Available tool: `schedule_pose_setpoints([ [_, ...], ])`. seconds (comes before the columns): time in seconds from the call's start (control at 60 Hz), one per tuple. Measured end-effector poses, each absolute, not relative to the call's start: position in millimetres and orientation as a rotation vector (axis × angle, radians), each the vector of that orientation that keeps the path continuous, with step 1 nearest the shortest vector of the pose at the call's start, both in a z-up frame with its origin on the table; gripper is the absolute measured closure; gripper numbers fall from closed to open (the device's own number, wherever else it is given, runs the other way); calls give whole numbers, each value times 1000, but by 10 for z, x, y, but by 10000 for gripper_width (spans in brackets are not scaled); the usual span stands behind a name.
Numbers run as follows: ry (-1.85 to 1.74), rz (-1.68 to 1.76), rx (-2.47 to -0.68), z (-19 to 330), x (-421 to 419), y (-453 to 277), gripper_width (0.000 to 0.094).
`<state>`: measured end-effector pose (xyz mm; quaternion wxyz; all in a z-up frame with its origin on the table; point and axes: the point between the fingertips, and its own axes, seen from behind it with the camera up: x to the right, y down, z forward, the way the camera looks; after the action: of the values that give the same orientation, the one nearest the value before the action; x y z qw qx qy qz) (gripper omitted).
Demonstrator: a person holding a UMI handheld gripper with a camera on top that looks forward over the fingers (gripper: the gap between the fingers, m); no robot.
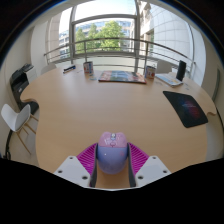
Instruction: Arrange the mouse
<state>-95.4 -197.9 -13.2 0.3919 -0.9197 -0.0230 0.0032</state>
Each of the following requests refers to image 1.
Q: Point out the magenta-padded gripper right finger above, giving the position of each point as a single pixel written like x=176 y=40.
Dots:
x=153 y=168

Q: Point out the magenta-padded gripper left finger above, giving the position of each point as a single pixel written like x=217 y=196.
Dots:
x=71 y=168

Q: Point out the pink and purple computer mouse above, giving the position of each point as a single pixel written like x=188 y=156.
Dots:
x=112 y=155

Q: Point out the black patterned mouse pad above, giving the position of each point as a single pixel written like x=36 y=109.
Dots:
x=186 y=108

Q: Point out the white chair with wooden legs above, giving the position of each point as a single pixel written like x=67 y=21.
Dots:
x=15 y=118

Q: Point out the light blue covered book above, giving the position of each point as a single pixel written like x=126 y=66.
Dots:
x=169 y=80

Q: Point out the printed cup with plant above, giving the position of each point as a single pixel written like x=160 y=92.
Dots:
x=150 y=72

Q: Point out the red covered magazine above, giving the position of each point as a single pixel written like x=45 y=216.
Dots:
x=121 y=76

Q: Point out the dark blue small case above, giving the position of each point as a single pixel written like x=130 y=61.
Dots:
x=69 y=68

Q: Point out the black office printer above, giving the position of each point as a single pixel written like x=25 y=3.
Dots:
x=20 y=81

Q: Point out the black cylindrical speaker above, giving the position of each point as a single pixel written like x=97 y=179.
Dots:
x=181 y=70

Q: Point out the metal balcony railing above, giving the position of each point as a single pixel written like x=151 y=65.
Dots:
x=110 y=40

